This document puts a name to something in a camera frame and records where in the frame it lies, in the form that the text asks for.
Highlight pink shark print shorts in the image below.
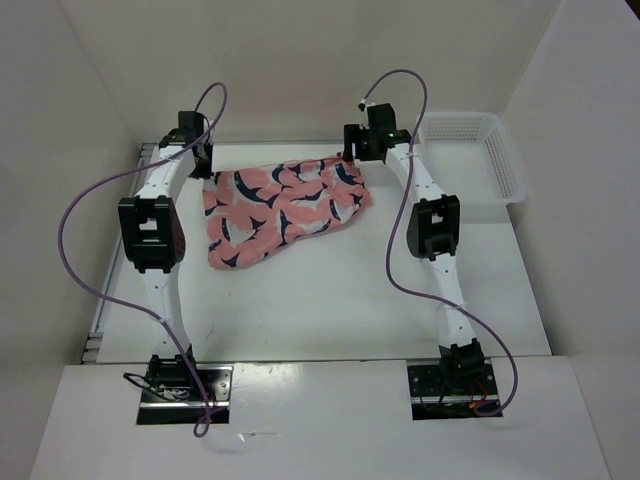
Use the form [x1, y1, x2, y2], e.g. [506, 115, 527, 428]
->
[202, 156, 372, 270]

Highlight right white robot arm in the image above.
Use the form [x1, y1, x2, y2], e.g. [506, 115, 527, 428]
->
[343, 100, 485, 393]

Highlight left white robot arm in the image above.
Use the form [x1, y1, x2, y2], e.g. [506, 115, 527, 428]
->
[118, 111, 212, 400]

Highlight white plastic basket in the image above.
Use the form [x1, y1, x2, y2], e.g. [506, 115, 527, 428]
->
[418, 112, 526, 206]

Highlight aluminium table edge rail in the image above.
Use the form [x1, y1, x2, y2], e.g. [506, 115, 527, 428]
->
[80, 143, 157, 365]

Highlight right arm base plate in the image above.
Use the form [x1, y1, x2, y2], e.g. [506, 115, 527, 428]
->
[406, 359, 501, 421]

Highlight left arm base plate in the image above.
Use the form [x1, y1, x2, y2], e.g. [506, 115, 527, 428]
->
[124, 364, 234, 426]

